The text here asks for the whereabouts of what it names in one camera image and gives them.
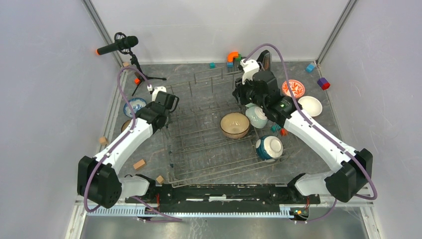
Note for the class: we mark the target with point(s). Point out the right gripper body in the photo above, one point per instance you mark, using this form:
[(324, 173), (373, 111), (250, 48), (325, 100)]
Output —
[(246, 93)]

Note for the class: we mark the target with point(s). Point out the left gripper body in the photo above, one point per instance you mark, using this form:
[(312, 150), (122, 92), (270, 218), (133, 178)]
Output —
[(166, 115)]

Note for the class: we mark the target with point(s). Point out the white blue rimmed bowl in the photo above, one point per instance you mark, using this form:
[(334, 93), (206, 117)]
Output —
[(136, 104)]

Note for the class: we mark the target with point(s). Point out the light green ribbed bowl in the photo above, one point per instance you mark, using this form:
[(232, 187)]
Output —
[(256, 117)]

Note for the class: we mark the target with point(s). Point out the dark brown banded bowl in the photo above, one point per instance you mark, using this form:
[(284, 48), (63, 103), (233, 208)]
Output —
[(125, 125)]

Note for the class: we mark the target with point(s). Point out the white bowl orange pattern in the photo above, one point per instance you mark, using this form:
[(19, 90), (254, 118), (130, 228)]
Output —
[(297, 88)]

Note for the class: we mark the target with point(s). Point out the pink brown flower bowl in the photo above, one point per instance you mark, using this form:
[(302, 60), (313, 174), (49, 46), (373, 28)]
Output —
[(235, 125)]

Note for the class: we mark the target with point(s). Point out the grey wire dish rack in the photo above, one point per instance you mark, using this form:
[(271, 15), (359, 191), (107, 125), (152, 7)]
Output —
[(209, 139)]

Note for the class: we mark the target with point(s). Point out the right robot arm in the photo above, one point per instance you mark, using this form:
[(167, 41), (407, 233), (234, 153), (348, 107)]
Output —
[(349, 169)]

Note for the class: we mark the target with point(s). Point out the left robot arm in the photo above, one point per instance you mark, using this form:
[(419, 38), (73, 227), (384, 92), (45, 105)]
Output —
[(98, 179)]

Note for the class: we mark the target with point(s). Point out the black metronome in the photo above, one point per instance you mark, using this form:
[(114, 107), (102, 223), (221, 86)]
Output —
[(265, 60)]

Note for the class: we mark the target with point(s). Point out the black microphone tripod stand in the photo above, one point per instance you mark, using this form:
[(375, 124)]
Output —
[(140, 76)]

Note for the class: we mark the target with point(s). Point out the teal toy block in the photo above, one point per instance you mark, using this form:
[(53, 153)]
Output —
[(275, 128)]

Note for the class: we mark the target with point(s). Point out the orange curved toy block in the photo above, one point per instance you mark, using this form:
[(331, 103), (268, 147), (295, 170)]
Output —
[(232, 56)]

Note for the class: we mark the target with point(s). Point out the blue toy block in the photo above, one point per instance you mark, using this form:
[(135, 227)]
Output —
[(310, 67)]

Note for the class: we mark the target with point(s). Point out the wooden block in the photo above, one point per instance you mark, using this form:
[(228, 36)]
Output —
[(140, 164)]

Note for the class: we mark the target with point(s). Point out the teal bowl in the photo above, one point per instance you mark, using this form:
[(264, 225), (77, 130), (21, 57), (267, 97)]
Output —
[(269, 148)]

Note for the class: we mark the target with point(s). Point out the small wooden cube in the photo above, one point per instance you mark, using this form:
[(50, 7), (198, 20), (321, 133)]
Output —
[(103, 141)]

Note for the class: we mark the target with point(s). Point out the purple red toy block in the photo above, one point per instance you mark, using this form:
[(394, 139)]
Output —
[(323, 83)]

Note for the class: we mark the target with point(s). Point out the black microphone orange tip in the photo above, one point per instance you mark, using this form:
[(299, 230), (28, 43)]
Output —
[(122, 44)]

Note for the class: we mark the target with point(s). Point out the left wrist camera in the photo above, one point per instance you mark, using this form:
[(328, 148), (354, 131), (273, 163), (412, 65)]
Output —
[(155, 90)]

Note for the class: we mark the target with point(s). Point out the wooden cube near rail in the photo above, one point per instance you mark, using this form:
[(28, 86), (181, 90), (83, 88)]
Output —
[(160, 179)]

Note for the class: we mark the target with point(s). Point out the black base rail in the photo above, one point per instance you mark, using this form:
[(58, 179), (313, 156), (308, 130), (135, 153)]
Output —
[(225, 198)]

